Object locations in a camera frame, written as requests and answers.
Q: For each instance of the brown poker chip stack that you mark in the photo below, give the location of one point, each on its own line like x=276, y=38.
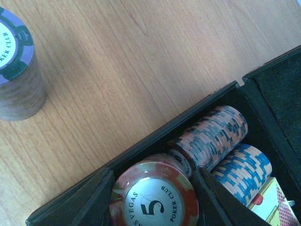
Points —
x=154, y=192

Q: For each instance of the clear chip stack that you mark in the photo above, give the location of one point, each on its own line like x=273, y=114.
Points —
x=243, y=172

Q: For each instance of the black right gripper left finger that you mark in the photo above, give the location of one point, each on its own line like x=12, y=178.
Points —
x=90, y=199

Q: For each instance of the red playing card deck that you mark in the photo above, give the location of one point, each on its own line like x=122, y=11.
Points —
x=271, y=205

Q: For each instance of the purple poker chip stack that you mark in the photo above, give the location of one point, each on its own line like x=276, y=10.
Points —
x=22, y=93

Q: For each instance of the dark brown chip stack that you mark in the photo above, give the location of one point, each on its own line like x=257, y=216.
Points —
x=210, y=139

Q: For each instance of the black poker set case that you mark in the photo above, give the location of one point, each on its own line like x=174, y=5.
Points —
x=270, y=100

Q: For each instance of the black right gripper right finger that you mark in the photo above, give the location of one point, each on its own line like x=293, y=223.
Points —
x=217, y=206

